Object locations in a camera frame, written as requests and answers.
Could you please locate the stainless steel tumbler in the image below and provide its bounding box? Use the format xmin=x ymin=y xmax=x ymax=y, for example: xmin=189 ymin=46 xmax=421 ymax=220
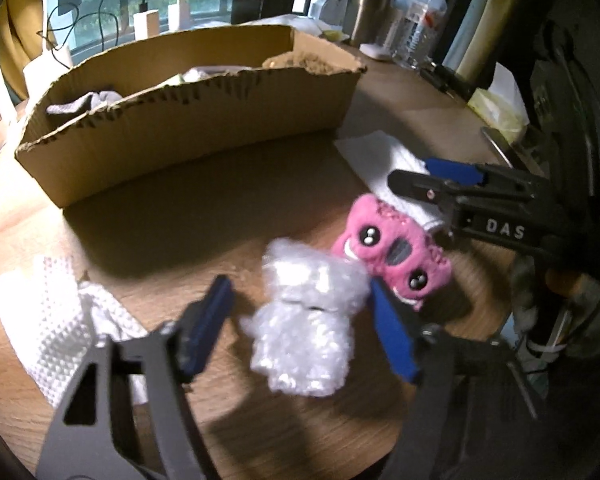
xmin=342 ymin=0 xmax=391 ymax=47

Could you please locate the open cardboard box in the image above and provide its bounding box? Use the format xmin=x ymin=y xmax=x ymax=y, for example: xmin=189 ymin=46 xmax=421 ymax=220
xmin=15 ymin=25 xmax=365 ymax=208

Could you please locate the white earbuds case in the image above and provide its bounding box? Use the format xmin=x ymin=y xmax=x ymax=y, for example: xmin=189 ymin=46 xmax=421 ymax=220
xmin=358 ymin=44 xmax=392 ymax=62

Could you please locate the brown curtain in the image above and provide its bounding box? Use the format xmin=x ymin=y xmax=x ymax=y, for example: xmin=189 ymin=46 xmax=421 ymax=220
xmin=0 ymin=0 xmax=45 ymax=100

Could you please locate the white paper towel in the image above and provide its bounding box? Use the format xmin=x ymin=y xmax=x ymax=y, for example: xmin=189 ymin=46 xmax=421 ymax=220
xmin=0 ymin=256 xmax=147 ymax=408
xmin=334 ymin=130 xmax=445 ymax=233

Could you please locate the cartoon tissue pack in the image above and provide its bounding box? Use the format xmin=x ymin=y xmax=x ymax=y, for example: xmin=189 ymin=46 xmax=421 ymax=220
xmin=162 ymin=74 xmax=188 ymax=86

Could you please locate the white bubble wrap ball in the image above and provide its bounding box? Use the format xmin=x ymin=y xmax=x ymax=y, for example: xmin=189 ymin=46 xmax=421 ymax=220
xmin=240 ymin=238 xmax=370 ymax=398

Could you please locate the clear water bottle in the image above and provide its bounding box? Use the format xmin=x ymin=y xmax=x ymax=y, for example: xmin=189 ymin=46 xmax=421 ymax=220
xmin=392 ymin=0 xmax=448 ymax=70

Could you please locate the grey dotted sock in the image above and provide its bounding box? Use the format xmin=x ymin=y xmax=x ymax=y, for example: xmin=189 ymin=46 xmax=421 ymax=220
xmin=46 ymin=90 xmax=122 ymax=115

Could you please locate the yellow wet wipes pack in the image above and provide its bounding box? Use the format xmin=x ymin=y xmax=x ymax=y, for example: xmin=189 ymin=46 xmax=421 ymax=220
xmin=467 ymin=63 xmax=530 ymax=143

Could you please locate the brown plush bear toy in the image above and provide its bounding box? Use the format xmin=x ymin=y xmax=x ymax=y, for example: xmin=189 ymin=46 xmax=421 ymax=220
xmin=262 ymin=51 xmax=343 ymax=75

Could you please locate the white charger with black cable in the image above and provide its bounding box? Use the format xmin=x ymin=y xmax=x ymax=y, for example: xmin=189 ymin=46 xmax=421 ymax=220
xmin=35 ymin=0 xmax=160 ymax=57

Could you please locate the pink plush monster toy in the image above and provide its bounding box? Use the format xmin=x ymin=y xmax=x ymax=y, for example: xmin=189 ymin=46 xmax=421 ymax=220
xmin=332 ymin=193 xmax=453 ymax=311

